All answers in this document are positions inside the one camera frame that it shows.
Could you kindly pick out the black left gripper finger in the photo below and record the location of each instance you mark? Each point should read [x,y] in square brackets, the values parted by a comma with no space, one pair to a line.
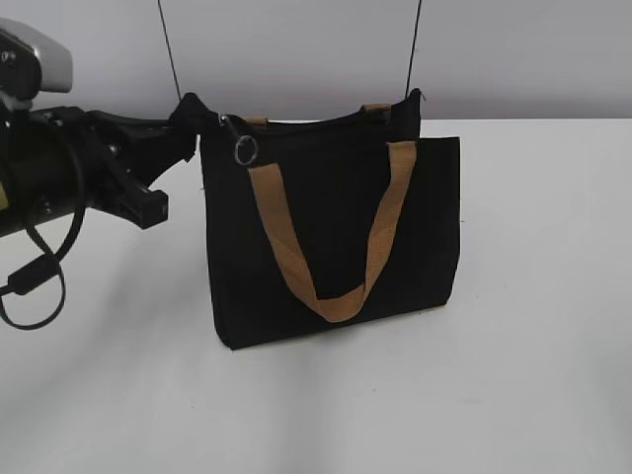
[129,199]
[156,145]

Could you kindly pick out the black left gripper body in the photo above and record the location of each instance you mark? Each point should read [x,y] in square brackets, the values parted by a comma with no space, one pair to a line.
[91,141]

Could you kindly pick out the metal ring zipper pull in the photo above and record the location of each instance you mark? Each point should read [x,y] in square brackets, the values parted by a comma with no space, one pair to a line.
[245,146]

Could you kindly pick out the black tote bag tan handles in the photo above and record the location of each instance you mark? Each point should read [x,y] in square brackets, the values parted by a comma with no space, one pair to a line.
[337,222]

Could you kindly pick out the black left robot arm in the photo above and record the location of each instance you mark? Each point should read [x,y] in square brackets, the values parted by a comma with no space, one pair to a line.
[50,157]

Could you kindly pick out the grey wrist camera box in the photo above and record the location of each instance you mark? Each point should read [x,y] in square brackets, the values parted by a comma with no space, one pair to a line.
[31,62]

